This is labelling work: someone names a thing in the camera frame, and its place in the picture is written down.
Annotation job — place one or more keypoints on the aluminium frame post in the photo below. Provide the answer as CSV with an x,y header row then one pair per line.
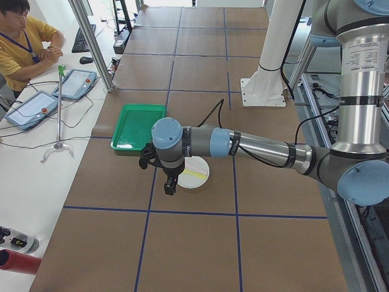
x,y
83,21

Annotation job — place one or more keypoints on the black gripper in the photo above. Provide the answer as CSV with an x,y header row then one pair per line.
x,y
172,173

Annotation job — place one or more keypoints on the clear plastic bottle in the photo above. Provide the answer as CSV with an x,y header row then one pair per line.
x,y
18,241

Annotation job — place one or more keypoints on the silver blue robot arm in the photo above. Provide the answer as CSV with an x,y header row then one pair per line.
x,y
354,166

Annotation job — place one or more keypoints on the green plastic tray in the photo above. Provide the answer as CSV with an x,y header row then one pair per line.
x,y
133,128

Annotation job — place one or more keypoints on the metal reacher grabber tool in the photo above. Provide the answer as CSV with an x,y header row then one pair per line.
x,y
59,145

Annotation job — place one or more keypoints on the far teach pendant tablet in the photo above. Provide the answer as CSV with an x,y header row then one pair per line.
x,y
77,84

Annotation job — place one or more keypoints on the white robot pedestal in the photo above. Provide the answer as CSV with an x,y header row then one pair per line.
x,y
265,87

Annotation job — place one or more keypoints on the black keyboard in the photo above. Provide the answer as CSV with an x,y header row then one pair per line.
x,y
80,43

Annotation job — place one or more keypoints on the white round plate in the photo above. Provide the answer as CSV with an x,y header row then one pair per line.
x,y
192,182

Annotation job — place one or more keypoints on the teach pendant tablet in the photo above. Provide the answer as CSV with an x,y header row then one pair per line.
x,y
77,84
31,112

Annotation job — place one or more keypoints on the pink plastic spoon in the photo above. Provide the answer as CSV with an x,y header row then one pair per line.
x,y
197,168

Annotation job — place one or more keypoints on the black computer mouse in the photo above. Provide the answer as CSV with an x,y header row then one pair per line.
x,y
85,60

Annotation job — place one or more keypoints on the red cylinder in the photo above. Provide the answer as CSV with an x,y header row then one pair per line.
x,y
19,262

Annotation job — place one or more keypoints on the yellow plastic spoon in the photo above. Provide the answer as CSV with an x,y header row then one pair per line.
x,y
196,174

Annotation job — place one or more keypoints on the near teach pendant tablet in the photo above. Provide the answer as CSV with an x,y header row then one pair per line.
x,y
31,112

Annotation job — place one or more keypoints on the person in yellow shirt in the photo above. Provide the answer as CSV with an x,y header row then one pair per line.
x,y
29,46

